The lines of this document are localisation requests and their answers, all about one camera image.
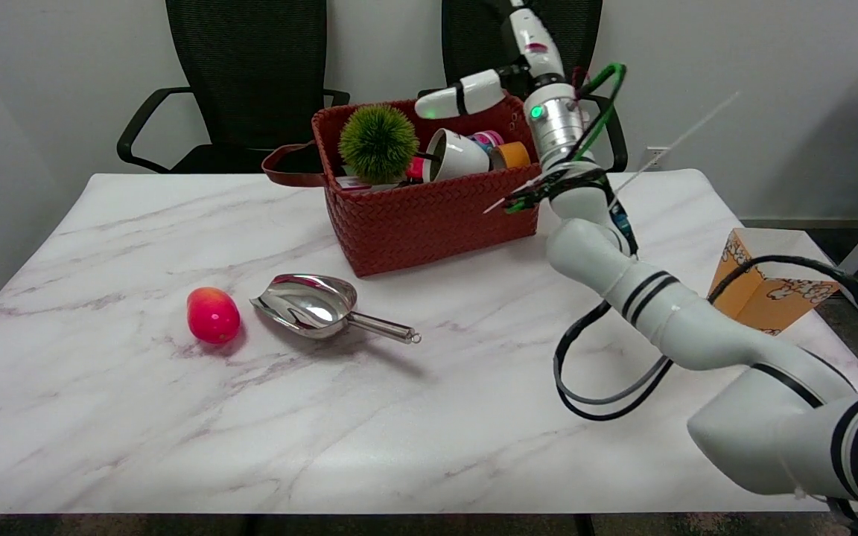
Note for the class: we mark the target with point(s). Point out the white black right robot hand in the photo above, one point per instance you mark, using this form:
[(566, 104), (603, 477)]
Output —
[(529, 37)]

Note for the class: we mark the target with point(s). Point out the green ball potted plant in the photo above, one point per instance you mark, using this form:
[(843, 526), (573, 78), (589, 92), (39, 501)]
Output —
[(378, 143)]

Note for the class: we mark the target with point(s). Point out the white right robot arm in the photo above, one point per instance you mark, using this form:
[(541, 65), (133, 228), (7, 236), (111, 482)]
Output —
[(697, 327)]

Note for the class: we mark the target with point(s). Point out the red woven basket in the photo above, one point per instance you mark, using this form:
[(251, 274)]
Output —
[(414, 223)]

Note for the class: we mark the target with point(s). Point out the black mesh office chair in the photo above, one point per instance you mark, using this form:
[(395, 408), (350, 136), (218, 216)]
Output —
[(474, 37), (250, 67)]

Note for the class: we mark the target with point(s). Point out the pink white tape roll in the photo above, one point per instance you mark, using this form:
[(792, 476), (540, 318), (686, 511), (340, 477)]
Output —
[(487, 138)]

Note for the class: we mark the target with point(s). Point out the orange tape roll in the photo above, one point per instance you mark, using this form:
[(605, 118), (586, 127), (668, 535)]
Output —
[(511, 155)]

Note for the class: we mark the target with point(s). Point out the pink toy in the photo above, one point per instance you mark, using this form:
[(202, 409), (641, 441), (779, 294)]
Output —
[(415, 170)]

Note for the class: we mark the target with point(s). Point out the pink white flat box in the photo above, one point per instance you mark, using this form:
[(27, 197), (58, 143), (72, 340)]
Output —
[(351, 183)]

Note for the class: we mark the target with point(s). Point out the shiny metal scoop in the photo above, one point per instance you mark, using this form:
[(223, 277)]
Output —
[(306, 304)]

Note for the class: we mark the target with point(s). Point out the orange popcorn box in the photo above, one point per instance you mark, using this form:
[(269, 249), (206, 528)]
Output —
[(764, 298)]

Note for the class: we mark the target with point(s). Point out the red mango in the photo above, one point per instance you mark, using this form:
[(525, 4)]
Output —
[(213, 316)]

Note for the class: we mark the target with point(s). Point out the white wall outlet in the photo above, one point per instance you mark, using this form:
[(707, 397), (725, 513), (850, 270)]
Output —
[(660, 160)]

